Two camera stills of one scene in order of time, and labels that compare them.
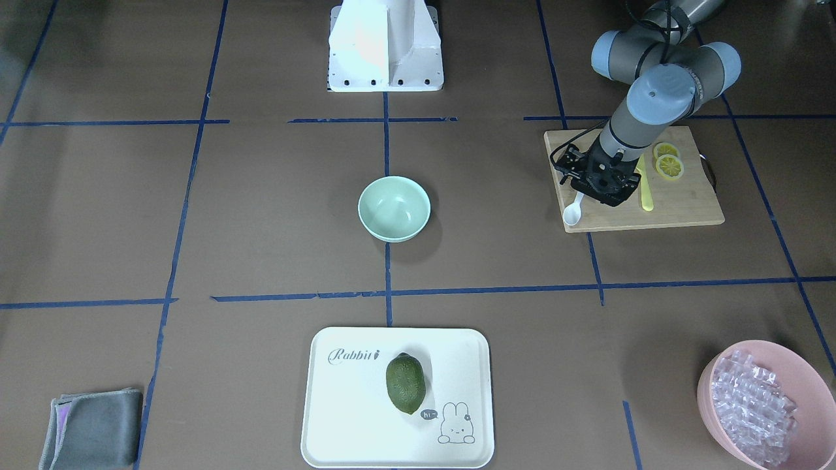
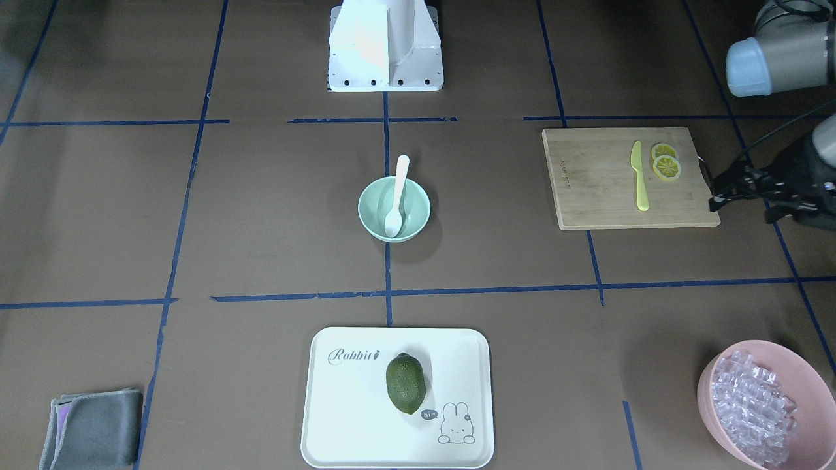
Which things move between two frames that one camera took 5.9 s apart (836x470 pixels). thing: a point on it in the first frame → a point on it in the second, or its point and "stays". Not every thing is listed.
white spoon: (572, 213) → (394, 218)
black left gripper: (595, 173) → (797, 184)
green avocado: (406, 384) stays
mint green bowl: (392, 209) stays
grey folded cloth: (93, 431) stays
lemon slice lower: (669, 166) stays
